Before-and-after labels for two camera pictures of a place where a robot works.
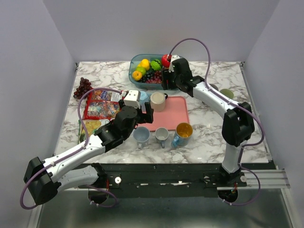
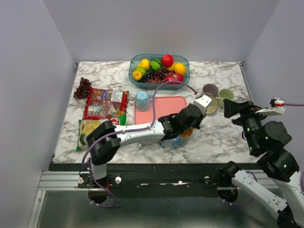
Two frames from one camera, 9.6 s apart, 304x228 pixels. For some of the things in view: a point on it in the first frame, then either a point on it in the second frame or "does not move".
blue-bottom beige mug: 184,132 does not move
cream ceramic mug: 157,100 to 213,107
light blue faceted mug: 144,97 does not move
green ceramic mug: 227,92 does not move
